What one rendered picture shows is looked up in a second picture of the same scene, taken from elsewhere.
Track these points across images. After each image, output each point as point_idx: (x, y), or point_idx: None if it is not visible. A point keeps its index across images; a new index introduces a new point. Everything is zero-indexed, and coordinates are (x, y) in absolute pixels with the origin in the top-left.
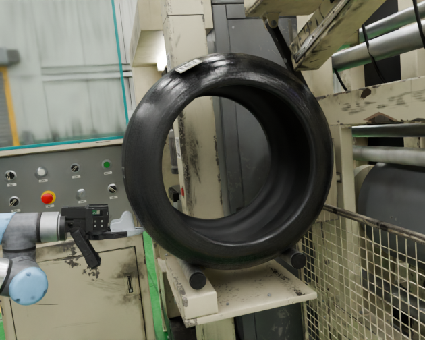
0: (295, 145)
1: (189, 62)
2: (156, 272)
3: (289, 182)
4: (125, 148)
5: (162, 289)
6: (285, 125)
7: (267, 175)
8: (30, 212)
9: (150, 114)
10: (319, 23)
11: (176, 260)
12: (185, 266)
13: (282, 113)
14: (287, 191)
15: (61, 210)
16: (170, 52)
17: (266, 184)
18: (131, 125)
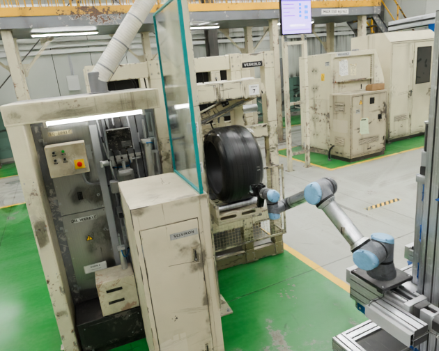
0: (208, 157)
1: (247, 129)
2: (67, 315)
3: (210, 172)
4: (258, 159)
5: (118, 298)
6: (207, 150)
7: (206, 172)
8: (268, 189)
9: (258, 146)
10: (215, 112)
11: (225, 212)
12: (249, 200)
13: (208, 145)
14: (211, 175)
15: (265, 185)
16: (199, 122)
17: (209, 175)
18: (257, 151)
